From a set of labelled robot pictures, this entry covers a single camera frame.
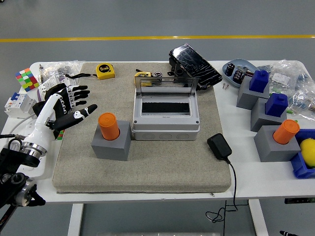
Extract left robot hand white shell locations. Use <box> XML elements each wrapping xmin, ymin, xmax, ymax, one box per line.
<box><xmin>22</xmin><ymin>85</ymin><xmax>98</xmax><ymax>153</ymax></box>

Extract orange cylinder battery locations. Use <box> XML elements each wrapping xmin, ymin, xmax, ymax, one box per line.
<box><xmin>273</xmin><ymin>119</ymin><xmax>300</xmax><ymax>145</ymax></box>
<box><xmin>97</xmin><ymin>112</ymin><xmax>121</xmax><ymax>141</ymax></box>

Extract grey plastic junction box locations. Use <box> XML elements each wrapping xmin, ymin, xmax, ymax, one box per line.
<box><xmin>132</xmin><ymin>92</ymin><xmax>199</xmax><ymax>141</ymax></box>

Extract blue square battery block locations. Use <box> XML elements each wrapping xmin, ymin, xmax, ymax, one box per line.
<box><xmin>264</xmin><ymin>92</ymin><xmax>288</xmax><ymax>118</ymax></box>
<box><xmin>249</xmin><ymin>69</ymin><xmax>269</xmax><ymax>93</ymax></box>

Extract white circuit breaker blue levers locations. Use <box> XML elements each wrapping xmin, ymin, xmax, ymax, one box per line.
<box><xmin>4</xmin><ymin>92</ymin><xmax>36</xmax><ymax>120</ymax></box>

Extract white table leg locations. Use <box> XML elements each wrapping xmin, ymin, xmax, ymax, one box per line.
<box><xmin>248</xmin><ymin>199</ymin><xmax>269</xmax><ymax>236</ymax></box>

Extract white terminal module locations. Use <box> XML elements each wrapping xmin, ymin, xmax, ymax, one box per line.
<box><xmin>38</xmin><ymin>75</ymin><xmax>61</xmax><ymax>98</ymax></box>

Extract black table control panel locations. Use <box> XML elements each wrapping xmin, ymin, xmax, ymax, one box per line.
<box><xmin>284</xmin><ymin>197</ymin><xmax>315</xmax><ymax>205</ymax></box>

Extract clear plastic parts bag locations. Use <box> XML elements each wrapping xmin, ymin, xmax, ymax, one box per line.
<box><xmin>286</xmin><ymin>87</ymin><xmax>315</xmax><ymax>121</ymax></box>
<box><xmin>260</xmin><ymin>59</ymin><xmax>315</xmax><ymax>93</ymax></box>
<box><xmin>39</xmin><ymin>60</ymin><xmax>86</xmax><ymax>82</ymax></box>

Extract blue plastic bin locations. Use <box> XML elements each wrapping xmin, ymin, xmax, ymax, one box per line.
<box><xmin>289</xmin><ymin>128</ymin><xmax>315</xmax><ymax>179</ymax></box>

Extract grey holder block round hole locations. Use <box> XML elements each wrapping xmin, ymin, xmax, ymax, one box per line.
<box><xmin>91</xmin><ymin>120</ymin><xmax>131</xmax><ymax>162</ymax></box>

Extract square yellow tape measure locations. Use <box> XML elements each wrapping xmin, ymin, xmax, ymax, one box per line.
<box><xmin>65</xmin><ymin>63</ymin><xmax>116</xmax><ymax>81</ymax></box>

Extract yellow lemon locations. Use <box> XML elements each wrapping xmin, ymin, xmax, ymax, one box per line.
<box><xmin>299</xmin><ymin>139</ymin><xmax>315</xmax><ymax>169</ymax></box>

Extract round yellow tape measure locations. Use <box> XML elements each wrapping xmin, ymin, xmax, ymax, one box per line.
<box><xmin>134</xmin><ymin>71</ymin><xmax>153</xmax><ymax>87</ymax></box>

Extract black power adapter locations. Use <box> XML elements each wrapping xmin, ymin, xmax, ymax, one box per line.
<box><xmin>207</xmin><ymin>133</ymin><xmax>232</xmax><ymax>162</ymax></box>

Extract grey-brown mat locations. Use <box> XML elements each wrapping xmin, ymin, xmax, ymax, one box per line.
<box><xmin>52</xmin><ymin>61</ymin><xmax>232</xmax><ymax>194</ymax></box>

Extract black device cracked glossy screen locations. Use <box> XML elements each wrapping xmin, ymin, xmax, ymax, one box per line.
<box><xmin>168</xmin><ymin>43</ymin><xmax>223</xmax><ymax>91</ymax></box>

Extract blue-grey oval tray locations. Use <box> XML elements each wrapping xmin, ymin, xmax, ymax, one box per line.
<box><xmin>222</xmin><ymin>58</ymin><xmax>258</xmax><ymax>89</ymax></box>

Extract white power strip cable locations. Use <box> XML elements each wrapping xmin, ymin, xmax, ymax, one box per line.
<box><xmin>6</xmin><ymin>115</ymin><xmax>35</xmax><ymax>139</ymax></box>

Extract black adapter cord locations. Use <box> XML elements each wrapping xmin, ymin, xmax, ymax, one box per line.
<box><xmin>205</xmin><ymin>158</ymin><xmax>249</xmax><ymax>236</ymax></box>

